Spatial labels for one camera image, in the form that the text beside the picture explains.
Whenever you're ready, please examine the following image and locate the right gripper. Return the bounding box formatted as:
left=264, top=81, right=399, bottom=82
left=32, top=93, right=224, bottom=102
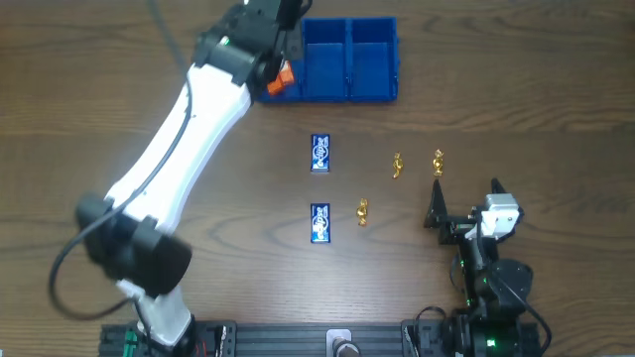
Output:
left=423, top=178, right=508, bottom=246

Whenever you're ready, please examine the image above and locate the orange candy box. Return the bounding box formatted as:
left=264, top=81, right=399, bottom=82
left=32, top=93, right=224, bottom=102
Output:
left=266, top=60, right=297, bottom=97

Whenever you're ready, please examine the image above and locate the blue candy pack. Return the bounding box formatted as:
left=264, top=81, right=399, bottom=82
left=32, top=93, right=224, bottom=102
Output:
left=310, top=133, right=331, bottom=175
left=310, top=201, right=332, bottom=245

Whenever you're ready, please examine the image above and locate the blue tray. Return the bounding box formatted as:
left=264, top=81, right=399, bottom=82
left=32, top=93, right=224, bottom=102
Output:
left=255, top=16, right=401, bottom=105

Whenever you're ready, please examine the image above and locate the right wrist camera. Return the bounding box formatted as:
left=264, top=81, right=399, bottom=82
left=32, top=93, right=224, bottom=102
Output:
left=474, top=192, right=523, bottom=240

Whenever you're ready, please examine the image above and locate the black cable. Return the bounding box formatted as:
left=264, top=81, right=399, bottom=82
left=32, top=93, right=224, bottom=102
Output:
left=498, top=275, right=554, bottom=354
left=47, top=197, right=150, bottom=323

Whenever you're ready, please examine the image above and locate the mounting rail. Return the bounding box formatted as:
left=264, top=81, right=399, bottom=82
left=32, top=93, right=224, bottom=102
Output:
left=98, top=319, right=545, bottom=357

